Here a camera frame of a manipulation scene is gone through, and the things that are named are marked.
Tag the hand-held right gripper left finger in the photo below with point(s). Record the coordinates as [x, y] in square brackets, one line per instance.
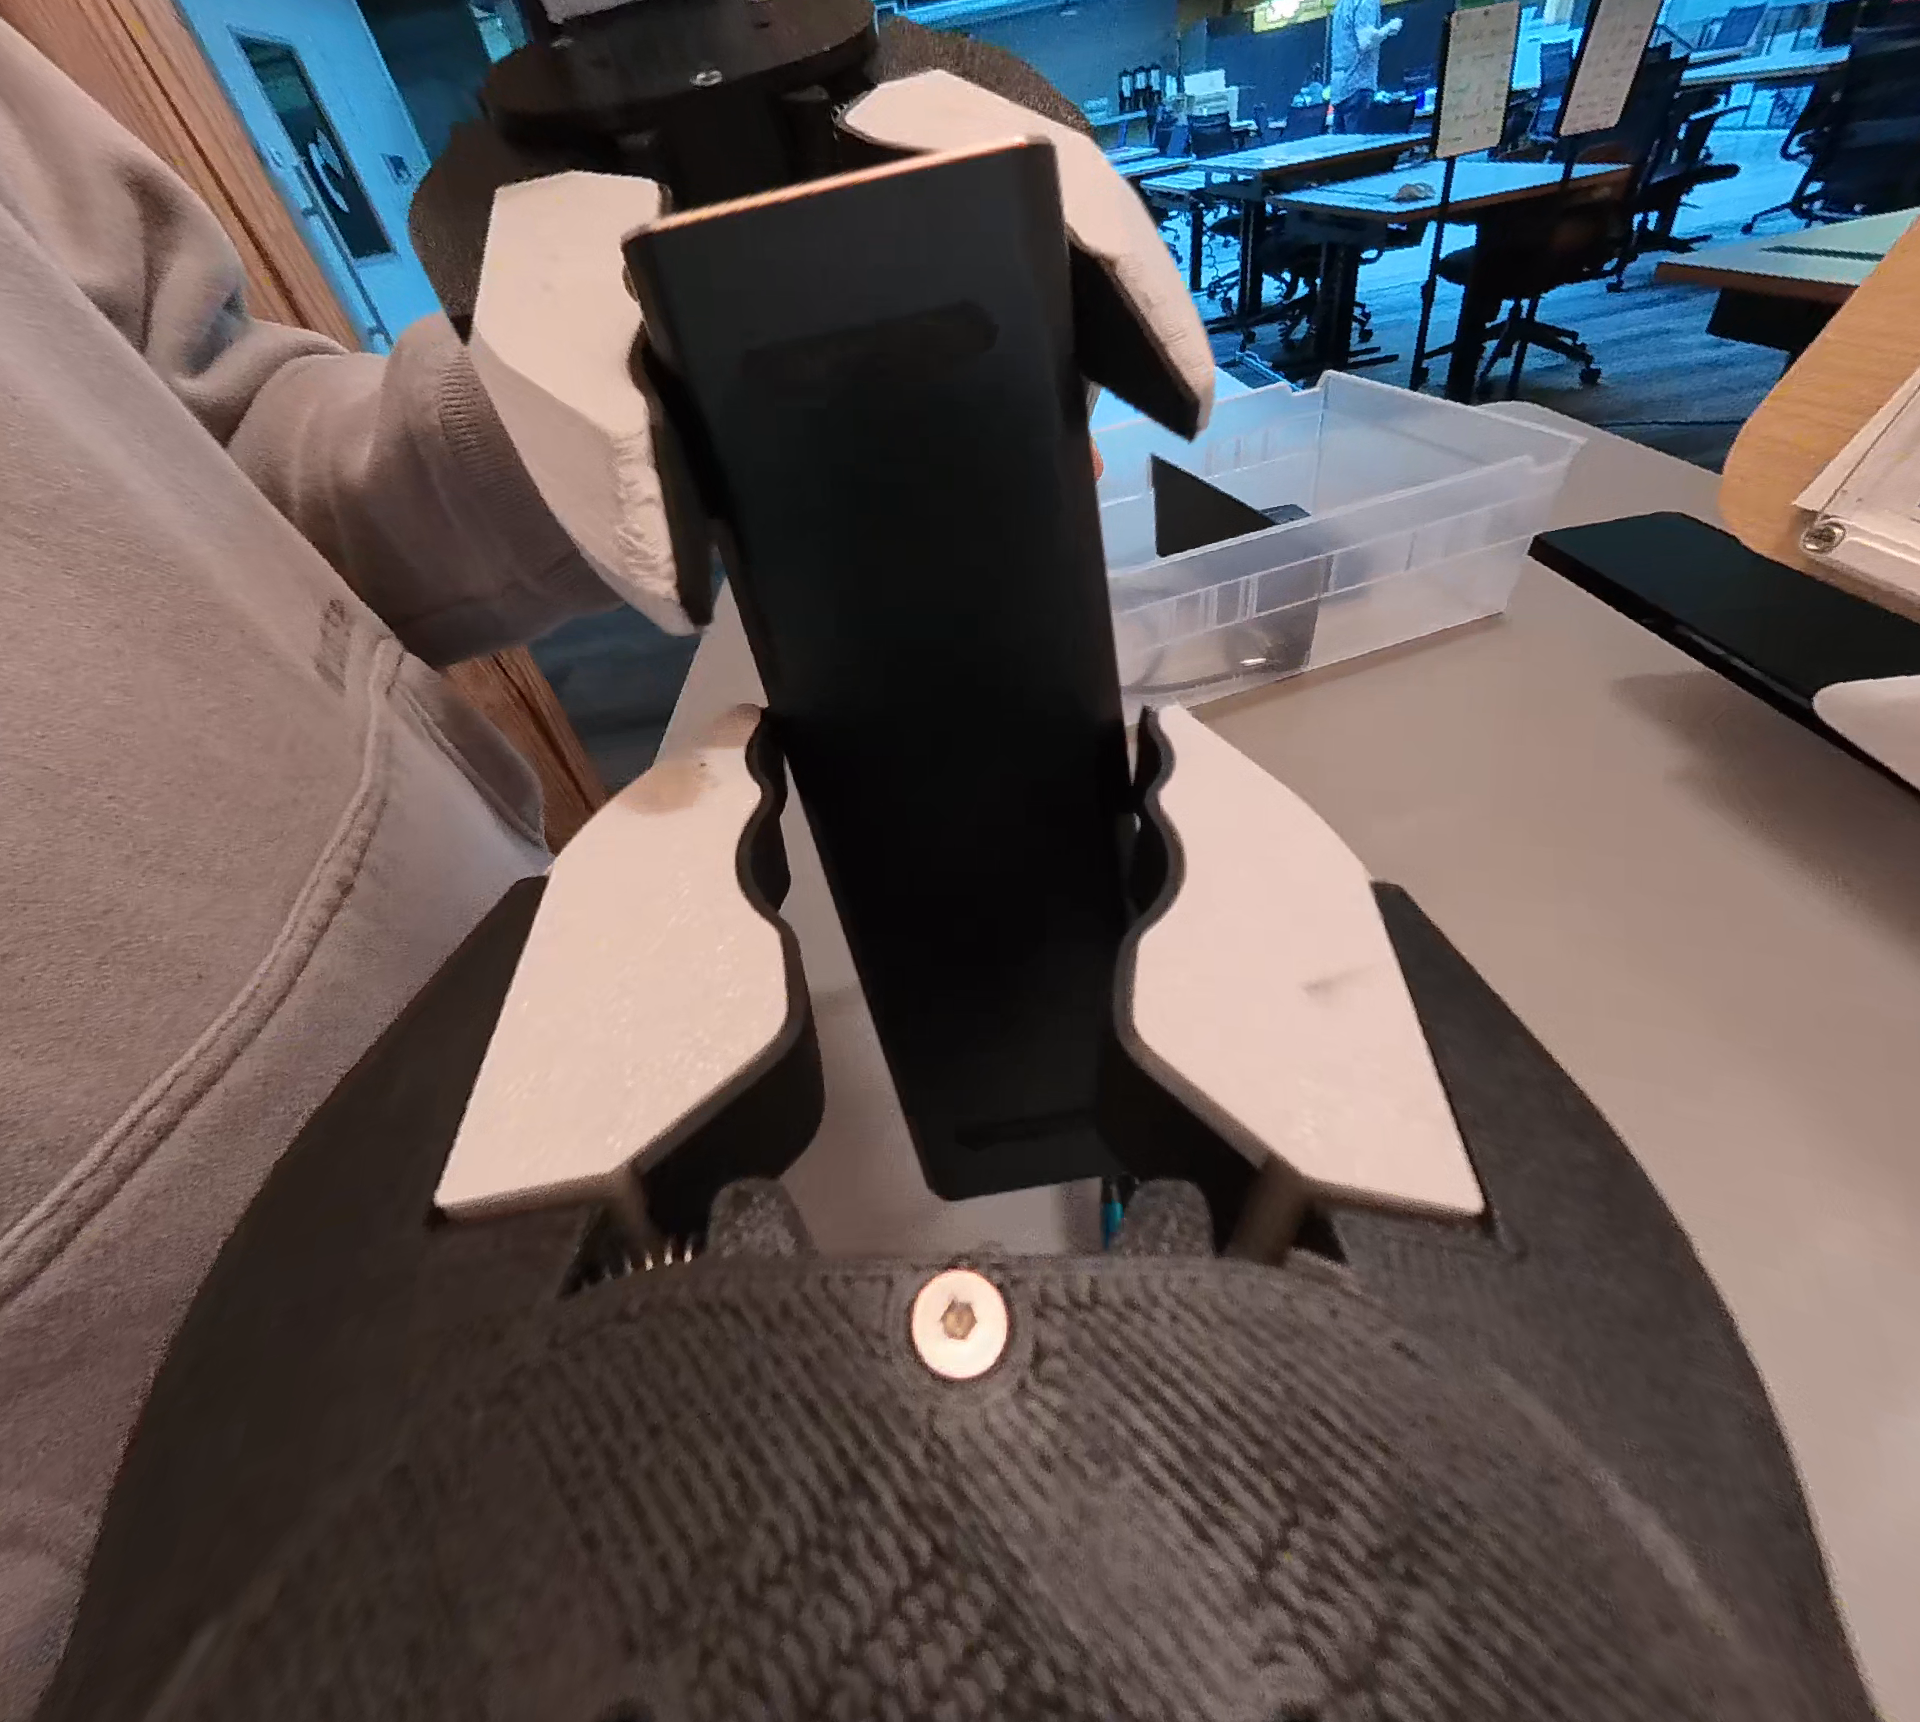
[630, 1004]

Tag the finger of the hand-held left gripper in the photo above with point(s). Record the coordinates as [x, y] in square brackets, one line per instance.
[561, 313]
[1126, 254]

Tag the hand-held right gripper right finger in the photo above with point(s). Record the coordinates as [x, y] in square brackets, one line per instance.
[1305, 1004]

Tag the black multi-port usb hub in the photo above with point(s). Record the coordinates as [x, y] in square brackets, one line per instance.
[900, 627]

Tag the wooden office desk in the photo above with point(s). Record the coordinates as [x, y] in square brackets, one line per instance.
[1439, 186]
[1799, 269]
[1320, 149]

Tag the black divider panel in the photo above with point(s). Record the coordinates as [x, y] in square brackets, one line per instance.
[1202, 515]

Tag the black office chair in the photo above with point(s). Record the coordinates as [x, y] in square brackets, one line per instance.
[1500, 313]
[1665, 132]
[1861, 86]

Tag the document board on stand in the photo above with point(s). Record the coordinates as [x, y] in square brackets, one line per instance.
[1614, 57]
[1477, 80]

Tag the clear plastic bin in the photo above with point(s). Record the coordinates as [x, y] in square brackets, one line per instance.
[1424, 508]

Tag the person's grey sweatshirt torso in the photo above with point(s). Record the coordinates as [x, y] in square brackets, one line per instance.
[179, 927]

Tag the black stand base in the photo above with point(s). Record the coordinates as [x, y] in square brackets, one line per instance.
[1694, 597]

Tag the white paper sheets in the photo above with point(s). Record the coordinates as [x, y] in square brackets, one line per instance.
[1882, 478]

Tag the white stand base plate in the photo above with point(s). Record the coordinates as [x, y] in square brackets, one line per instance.
[1876, 727]

